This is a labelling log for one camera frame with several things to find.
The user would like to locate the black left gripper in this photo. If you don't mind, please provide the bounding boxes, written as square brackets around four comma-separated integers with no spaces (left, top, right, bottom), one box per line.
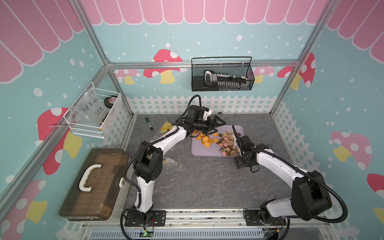
[192,115,225,136]

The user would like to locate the ziploc bag of orange cookies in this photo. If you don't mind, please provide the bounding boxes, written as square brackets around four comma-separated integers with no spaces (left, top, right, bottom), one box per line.
[150,121,174,142]

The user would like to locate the ziploc bag of mixed cookies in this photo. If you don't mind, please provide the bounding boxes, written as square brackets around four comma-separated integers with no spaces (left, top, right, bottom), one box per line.
[163,158,183,171]

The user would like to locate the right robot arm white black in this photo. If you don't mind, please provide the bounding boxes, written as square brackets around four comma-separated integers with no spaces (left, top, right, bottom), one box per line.
[235,135,348,224]

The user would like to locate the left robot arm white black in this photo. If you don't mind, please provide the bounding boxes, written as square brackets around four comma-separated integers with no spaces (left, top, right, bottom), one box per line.
[124,95,226,217]

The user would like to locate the pile of orange cookies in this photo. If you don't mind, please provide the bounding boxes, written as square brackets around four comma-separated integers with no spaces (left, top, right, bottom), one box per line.
[192,131,219,148]

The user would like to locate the pile of mixed sandwich cookies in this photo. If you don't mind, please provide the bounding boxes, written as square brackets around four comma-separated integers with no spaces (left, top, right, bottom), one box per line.
[212,131,240,157]

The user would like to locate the lavender plastic tray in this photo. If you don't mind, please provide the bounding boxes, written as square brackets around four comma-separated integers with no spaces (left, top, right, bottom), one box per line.
[191,125,233,157]

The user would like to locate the socket set in basket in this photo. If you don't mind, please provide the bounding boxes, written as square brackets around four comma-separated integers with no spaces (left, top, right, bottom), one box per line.
[192,70,253,92]

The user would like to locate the black tape roll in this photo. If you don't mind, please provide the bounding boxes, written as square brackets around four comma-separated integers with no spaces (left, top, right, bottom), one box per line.
[104,96,118,109]

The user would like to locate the black wire wall basket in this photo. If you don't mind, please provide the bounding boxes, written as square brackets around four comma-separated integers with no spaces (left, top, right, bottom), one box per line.
[191,57,255,92]

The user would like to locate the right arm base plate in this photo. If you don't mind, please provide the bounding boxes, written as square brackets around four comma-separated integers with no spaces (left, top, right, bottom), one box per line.
[242,209,287,227]

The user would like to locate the green handled ratchet wrench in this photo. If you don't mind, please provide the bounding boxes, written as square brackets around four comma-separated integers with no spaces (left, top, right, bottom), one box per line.
[145,117,154,131]

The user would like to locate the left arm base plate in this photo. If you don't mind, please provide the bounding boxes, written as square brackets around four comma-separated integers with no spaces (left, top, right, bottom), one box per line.
[123,209,167,227]

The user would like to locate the white wire wall basket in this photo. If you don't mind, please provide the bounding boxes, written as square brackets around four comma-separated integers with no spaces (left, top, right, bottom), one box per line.
[64,82,122,139]

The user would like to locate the brown wooden case white handle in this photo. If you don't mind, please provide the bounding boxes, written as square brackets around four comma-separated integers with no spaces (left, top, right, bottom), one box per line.
[59,148,129,222]

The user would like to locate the aluminium front rail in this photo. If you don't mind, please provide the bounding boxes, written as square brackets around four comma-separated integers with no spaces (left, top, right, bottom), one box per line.
[78,208,337,240]

